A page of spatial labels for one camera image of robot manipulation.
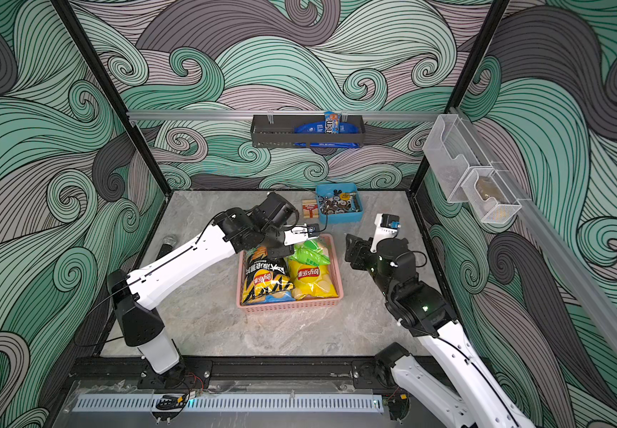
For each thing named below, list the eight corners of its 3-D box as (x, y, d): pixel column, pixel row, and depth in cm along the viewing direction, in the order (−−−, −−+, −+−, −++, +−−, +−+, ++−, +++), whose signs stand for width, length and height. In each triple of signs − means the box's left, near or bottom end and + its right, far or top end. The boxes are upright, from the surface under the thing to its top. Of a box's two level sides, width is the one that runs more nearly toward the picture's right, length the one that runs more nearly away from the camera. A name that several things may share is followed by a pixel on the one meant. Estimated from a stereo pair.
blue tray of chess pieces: (317, 223, 111) (318, 218, 109) (316, 188, 125) (316, 183, 123) (363, 223, 111) (364, 218, 109) (356, 187, 125) (357, 183, 123)
